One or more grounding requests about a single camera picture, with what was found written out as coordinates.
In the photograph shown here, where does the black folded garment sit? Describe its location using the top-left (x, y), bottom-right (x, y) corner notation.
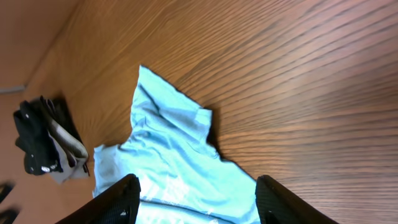
top-left (13, 96), bottom-right (82, 175)

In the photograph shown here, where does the grey folded garment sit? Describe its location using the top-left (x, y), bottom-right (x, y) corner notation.
top-left (49, 118), bottom-right (90, 184)

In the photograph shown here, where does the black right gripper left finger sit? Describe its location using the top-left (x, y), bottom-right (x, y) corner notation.
top-left (57, 174), bottom-right (141, 224)

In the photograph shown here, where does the light blue printed t-shirt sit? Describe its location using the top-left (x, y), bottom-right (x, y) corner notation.
top-left (93, 67), bottom-right (260, 223)

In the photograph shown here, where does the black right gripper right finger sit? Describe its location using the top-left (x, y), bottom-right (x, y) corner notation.
top-left (256, 175), bottom-right (336, 224)

